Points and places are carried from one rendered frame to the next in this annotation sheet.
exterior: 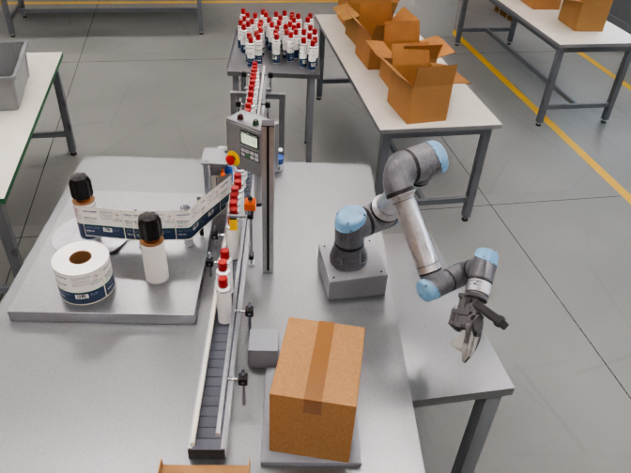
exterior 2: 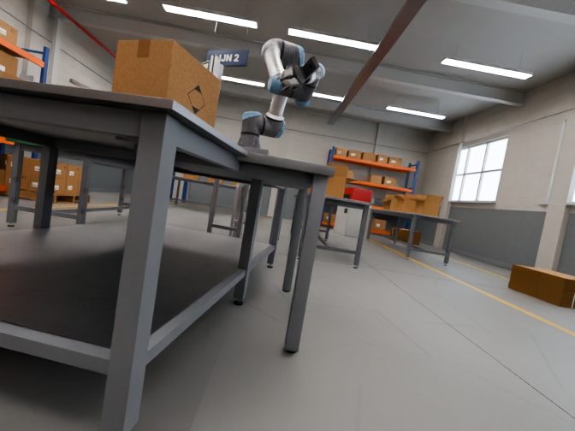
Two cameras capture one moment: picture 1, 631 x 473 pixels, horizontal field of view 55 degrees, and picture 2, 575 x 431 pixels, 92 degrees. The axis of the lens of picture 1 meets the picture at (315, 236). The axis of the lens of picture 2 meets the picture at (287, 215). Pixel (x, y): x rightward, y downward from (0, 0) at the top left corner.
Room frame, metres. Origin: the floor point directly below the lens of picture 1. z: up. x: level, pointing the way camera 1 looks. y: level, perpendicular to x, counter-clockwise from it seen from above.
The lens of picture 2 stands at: (0.16, -0.76, 0.67)
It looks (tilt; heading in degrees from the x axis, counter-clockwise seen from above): 3 degrees down; 10
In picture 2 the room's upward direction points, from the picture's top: 9 degrees clockwise
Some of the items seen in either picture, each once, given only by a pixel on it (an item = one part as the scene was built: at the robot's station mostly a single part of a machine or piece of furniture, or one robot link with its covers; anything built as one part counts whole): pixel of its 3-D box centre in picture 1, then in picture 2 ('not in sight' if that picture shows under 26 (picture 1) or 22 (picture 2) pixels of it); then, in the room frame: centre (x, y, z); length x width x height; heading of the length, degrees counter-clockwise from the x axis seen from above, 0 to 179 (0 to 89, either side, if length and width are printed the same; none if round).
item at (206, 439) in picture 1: (231, 270); not in sight; (1.83, 0.33, 0.86); 1.65 x 0.08 x 0.04; 3
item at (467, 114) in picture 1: (386, 107); (319, 222); (4.45, -0.50, 0.39); 2.20 x 0.80 x 0.78; 13
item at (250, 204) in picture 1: (242, 233); not in sight; (1.84, 0.28, 1.05); 0.10 x 0.04 x 0.33; 93
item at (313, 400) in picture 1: (317, 388); (169, 97); (1.17, -0.04, 0.99); 0.30 x 0.24 x 0.27; 174
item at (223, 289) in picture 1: (223, 299); not in sight; (1.53, 0.31, 0.98); 0.05 x 0.05 x 0.20
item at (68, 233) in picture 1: (91, 235); not in sight; (1.97, 0.94, 0.89); 0.31 x 0.31 x 0.01
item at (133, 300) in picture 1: (127, 249); not in sight; (1.93, 0.78, 0.86); 0.80 x 0.67 x 0.05; 3
